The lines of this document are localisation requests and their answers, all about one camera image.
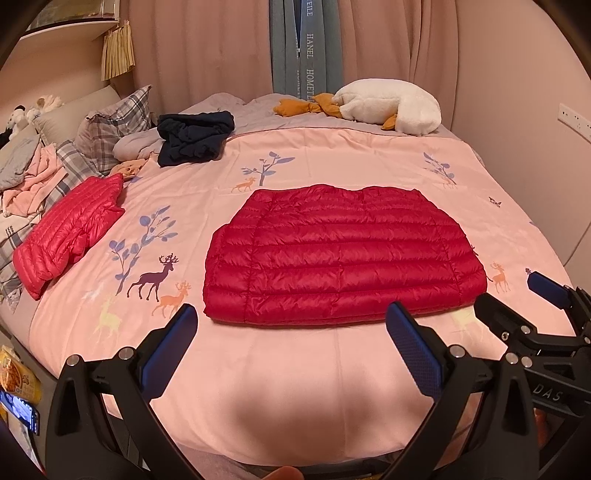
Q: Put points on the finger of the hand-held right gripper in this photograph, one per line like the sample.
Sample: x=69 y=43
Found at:
x=498 y=314
x=549 y=288

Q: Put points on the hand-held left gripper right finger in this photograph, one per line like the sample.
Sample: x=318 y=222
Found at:
x=411 y=350

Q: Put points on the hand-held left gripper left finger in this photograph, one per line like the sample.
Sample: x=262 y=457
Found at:
x=171 y=350

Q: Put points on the red down jacket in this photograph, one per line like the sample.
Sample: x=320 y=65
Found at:
x=341 y=249

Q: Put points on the pink clothes pile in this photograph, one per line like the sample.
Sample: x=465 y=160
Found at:
x=37 y=184

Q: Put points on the person's left hand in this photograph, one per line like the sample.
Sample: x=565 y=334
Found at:
x=281 y=473

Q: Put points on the pink deer-print duvet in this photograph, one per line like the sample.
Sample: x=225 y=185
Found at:
x=277 y=392

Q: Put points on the yellow snack packet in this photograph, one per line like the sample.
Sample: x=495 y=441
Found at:
x=14 y=374

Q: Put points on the phone with lit screen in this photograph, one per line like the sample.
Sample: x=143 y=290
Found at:
x=21 y=408

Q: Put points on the folded pink-red down jacket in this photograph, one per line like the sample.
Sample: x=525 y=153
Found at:
x=69 y=226

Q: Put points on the small orange plush toy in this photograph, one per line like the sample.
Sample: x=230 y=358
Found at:
x=124 y=168

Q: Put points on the plaid bed sheet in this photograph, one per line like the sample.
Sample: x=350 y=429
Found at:
x=9 y=249

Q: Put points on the light grey cloth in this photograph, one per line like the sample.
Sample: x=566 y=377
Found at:
x=134 y=144

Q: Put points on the navy clothing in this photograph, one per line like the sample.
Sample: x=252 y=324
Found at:
x=194 y=136

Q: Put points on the white goose plush toy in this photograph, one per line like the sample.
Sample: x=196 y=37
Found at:
x=388 y=101

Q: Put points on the large plaid pillow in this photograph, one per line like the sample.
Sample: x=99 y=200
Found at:
x=115 y=117

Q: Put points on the grey bed sheet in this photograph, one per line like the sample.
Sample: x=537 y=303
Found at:
x=258 y=115

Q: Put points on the beige pillow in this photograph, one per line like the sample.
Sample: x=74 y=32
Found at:
x=60 y=121

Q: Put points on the beige plush toy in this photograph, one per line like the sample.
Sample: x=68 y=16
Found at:
x=46 y=102

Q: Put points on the pink curtain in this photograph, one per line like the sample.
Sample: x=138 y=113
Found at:
x=203 y=55
x=392 y=41

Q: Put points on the blue-grey curtain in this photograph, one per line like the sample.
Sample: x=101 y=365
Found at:
x=318 y=46

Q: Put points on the white wall socket strip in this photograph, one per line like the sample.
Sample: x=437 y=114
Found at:
x=575 y=117

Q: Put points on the cream wall shelf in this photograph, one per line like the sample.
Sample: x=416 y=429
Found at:
x=69 y=27

